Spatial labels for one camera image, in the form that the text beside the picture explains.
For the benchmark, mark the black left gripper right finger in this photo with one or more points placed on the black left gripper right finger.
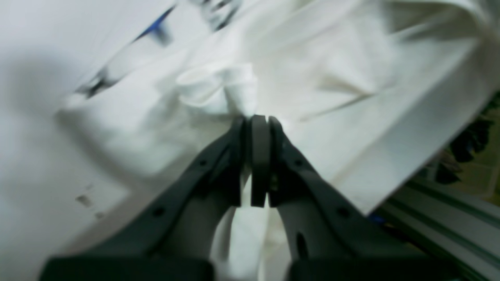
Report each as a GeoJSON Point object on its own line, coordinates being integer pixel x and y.
{"type": "Point", "coordinates": [328, 238]}

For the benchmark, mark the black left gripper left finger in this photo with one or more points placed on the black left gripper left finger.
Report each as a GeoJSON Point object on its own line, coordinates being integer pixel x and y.
{"type": "Point", "coordinates": [171, 239]}

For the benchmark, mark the white printed t-shirt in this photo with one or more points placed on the white printed t-shirt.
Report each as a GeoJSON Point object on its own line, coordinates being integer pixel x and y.
{"type": "Point", "coordinates": [368, 90]}

